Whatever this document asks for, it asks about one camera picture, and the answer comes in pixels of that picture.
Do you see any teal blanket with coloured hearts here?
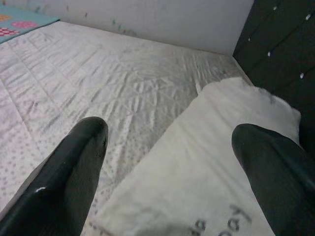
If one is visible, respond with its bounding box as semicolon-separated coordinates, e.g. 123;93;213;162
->
0;4;61;44

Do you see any grey quilted mattress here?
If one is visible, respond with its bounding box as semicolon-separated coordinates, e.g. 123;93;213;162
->
0;21;252;236

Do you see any black tufted headboard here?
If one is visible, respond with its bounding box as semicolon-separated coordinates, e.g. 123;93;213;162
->
232;0;315;158

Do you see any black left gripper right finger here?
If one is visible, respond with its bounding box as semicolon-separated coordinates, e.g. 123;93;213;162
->
231;122;315;236

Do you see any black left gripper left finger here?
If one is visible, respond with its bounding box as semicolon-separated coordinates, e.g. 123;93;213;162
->
0;117;109;236

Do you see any white pillow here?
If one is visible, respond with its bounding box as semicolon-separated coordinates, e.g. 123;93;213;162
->
88;76;302;236

